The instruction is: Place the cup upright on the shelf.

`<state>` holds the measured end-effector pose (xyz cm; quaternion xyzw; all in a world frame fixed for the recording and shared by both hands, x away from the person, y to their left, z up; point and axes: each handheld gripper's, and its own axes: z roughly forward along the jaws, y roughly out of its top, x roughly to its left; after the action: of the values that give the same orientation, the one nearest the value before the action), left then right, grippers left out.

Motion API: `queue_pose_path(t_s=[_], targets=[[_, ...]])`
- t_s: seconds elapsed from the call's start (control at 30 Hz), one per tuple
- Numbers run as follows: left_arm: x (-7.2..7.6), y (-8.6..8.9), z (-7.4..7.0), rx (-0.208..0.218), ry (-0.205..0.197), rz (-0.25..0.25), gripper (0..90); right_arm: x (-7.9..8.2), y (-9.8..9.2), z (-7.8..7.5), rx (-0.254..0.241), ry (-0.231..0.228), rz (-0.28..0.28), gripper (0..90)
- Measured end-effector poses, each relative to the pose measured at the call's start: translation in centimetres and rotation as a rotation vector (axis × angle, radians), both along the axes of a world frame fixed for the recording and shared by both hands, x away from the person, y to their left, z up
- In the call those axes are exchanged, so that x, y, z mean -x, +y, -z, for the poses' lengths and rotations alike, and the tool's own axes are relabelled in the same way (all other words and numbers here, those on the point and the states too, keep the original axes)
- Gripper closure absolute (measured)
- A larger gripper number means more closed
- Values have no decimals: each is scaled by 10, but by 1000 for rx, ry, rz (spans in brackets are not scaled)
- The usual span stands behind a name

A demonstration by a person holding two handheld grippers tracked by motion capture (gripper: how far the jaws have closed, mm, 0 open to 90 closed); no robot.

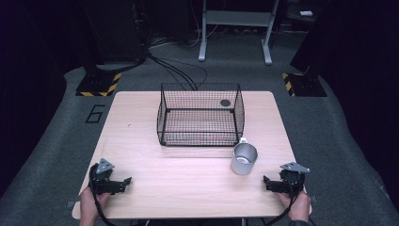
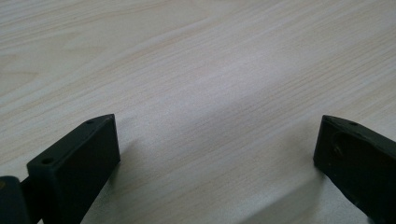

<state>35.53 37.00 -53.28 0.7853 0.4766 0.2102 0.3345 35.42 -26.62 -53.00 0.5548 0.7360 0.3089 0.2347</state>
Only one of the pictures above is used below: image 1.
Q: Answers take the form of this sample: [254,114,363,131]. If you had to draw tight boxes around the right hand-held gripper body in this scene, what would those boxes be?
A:
[271,161,311,194]

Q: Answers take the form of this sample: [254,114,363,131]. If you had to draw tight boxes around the silver metal cup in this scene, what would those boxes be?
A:
[230,137,259,176]

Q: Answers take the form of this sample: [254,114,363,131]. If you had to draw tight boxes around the black yellow striped base plate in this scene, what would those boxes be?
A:
[280,72,327,98]
[75,72,122,98]

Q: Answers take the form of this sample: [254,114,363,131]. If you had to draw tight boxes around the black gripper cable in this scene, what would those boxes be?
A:
[263,171,307,226]
[88,163,118,226]

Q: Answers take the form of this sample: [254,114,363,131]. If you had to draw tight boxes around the dark curtain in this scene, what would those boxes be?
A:
[0,0,95,200]
[289,0,399,211]

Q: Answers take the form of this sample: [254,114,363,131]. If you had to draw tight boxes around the black wire mesh basket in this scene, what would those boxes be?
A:
[156,82,246,148]

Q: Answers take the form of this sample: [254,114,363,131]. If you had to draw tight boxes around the person's left hand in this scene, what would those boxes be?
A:
[78,186,111,226]

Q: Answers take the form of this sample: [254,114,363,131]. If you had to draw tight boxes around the person's right hand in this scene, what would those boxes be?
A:
[275,189,312,223]

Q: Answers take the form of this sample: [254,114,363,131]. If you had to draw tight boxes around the black floor cables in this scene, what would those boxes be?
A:
[146,51,209,92]

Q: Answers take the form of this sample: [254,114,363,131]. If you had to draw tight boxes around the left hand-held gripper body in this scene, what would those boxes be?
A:
[88,157,126,196]

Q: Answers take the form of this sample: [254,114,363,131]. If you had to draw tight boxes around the white metal stand frame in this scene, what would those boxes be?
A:
[198,0,280,66]

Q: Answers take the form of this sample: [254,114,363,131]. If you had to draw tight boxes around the dark cabinet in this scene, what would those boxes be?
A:
[78,0,149,65]

